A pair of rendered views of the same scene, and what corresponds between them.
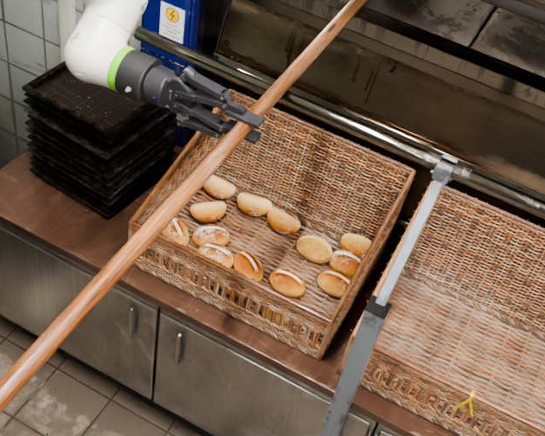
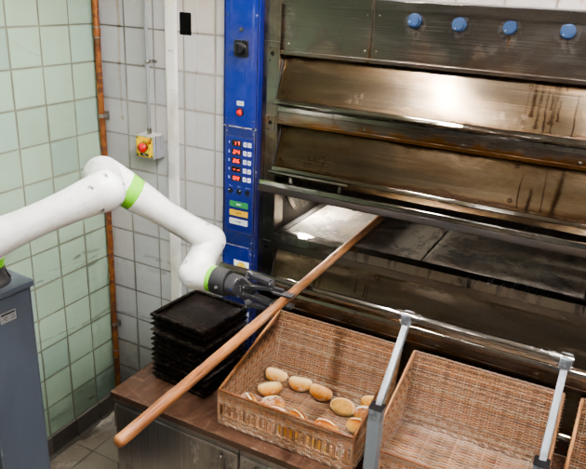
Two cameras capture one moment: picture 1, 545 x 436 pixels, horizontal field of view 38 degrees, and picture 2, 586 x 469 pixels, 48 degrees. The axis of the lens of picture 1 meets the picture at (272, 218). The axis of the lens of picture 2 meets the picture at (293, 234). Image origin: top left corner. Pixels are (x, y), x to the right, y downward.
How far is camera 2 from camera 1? 0.69 m
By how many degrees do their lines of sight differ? 24
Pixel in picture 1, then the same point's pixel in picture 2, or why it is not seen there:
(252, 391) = not seen: outside the picture
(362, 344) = (371, 437)
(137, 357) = not seen: outside the picture
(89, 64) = (193, 275)
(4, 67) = (134, 321)
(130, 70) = (216, 275)
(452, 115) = (418, 304)
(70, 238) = (179, 410)
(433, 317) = (430, 446)
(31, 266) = (152, 438)
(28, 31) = (151, 294)
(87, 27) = (192, 256)
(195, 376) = not seen: outside the picture
